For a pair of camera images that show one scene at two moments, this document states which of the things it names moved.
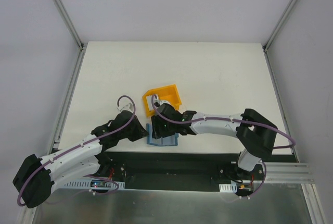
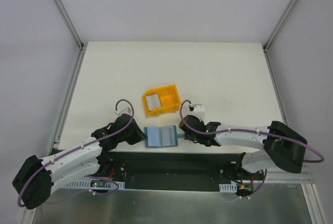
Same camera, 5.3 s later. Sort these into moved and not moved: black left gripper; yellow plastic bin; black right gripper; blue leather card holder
Moved: black right gripper
Not moved: black left gripper; yellow plastic bin; blue leather card holder
